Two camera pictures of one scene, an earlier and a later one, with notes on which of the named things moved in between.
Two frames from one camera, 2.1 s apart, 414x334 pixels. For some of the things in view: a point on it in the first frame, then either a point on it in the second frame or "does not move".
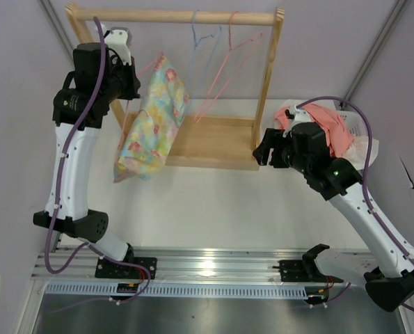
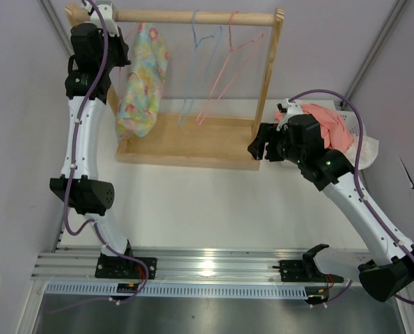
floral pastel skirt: x=151 y=133 to x=138 y=110
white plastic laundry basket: x=353 y=122 does not move
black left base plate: x=110 y=270 does not move
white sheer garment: x=357 y=153 does not move
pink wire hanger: x=127 y=104 to x=120 y=74
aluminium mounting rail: x=195 y=266 does not move
